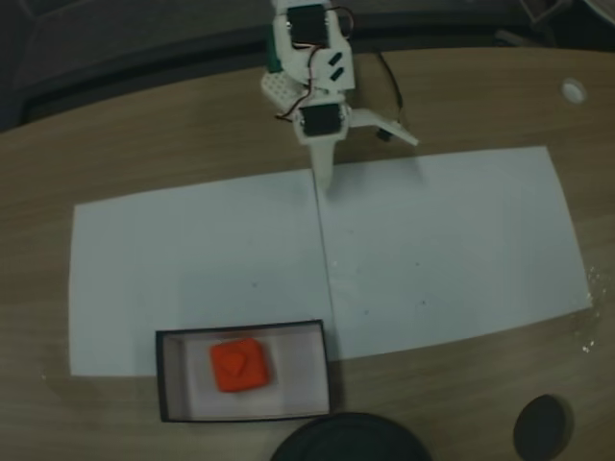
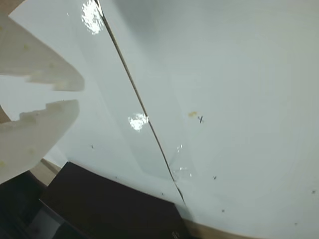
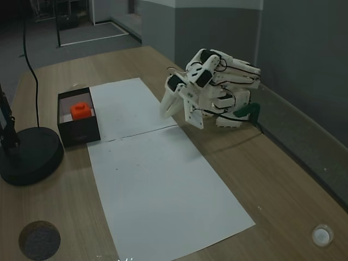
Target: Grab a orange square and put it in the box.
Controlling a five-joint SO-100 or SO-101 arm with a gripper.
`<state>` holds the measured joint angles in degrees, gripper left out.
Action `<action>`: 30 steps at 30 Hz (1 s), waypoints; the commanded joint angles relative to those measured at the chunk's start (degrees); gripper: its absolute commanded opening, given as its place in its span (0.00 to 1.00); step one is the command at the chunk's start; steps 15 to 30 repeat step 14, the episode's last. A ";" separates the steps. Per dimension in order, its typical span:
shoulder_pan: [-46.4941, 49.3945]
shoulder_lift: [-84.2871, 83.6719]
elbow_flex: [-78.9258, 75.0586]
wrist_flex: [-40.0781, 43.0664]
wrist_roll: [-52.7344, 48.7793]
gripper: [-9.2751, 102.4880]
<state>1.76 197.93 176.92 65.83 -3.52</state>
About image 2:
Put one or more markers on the clear adhesive tape piece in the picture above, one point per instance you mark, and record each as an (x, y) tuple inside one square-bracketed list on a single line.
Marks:
[(182, 161)]

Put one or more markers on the large white paper sheet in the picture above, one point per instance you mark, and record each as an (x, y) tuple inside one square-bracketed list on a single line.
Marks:
[(236, 87)]

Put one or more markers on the small white paper sheet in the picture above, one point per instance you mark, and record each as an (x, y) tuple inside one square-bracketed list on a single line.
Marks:
[(107, 99)]

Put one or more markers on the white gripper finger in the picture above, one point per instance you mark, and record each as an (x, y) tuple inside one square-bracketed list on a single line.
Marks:
[(37, 64), (37, 134)]

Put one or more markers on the dark brown open box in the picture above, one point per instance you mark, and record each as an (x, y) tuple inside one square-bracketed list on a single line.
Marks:
[(112, 206)]

